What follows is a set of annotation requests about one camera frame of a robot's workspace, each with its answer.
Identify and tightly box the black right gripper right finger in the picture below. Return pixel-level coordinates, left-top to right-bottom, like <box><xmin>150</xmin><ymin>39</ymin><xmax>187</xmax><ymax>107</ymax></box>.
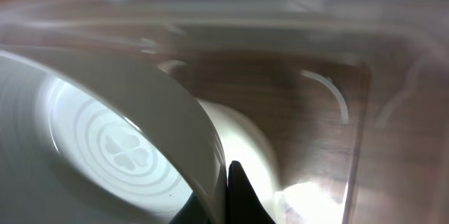
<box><xmin>227</xmin><ymin>161</ymin><xmax>275</xmax><ymax>224</ymax></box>

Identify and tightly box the clear plastic container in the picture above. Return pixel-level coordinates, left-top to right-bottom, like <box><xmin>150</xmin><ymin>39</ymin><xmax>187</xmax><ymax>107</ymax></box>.
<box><xmin>1</xmin><ymin>0</ymin><xmax>448</xmax><ymax>223</ymax></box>

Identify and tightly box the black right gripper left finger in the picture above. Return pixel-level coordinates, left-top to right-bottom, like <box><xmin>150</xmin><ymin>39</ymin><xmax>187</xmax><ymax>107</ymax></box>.
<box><xmin>170</xmin><ymin>193</ymin><xmax>210</xmax><ymax>224</ymax></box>

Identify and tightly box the white bowl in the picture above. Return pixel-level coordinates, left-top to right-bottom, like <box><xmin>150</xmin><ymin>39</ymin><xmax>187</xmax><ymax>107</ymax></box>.
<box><xmin>1</xmin><ymin>47</ymin><xmax>282</xmax><ymax>223</ymax></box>

